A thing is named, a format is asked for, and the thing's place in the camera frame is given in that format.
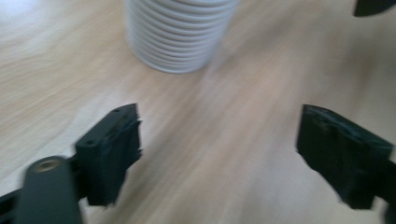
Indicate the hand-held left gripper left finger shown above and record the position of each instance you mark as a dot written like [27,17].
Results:
[106,155]

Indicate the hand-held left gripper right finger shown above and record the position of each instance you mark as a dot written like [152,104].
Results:
[342,155]

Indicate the stack of white paper cups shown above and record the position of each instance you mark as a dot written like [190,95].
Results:
[177,34]

